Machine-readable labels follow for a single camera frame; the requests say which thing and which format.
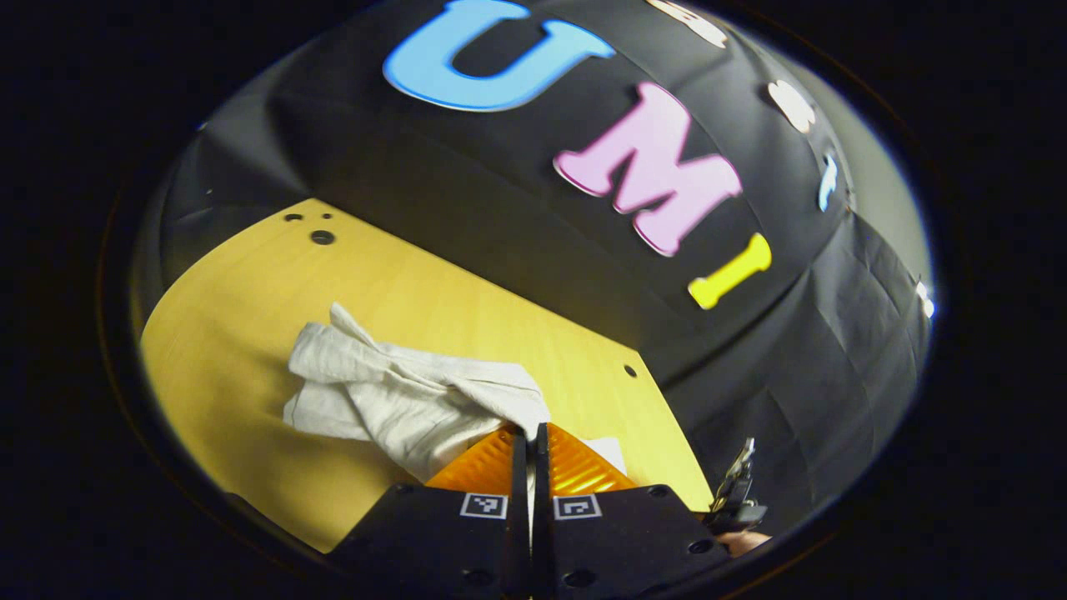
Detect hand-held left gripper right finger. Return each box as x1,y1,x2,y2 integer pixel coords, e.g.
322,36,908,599
533,422,734,600

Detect white jeans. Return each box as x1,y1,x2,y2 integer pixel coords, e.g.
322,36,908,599
283,302,628,505

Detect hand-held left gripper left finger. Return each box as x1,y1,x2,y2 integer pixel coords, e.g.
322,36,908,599
323,423,532,600

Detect metal spring clamp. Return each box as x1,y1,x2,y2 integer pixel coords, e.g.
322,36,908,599
704,437,769,536

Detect black backdrop cloth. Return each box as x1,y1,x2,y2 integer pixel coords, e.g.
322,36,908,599
132,0,934,538

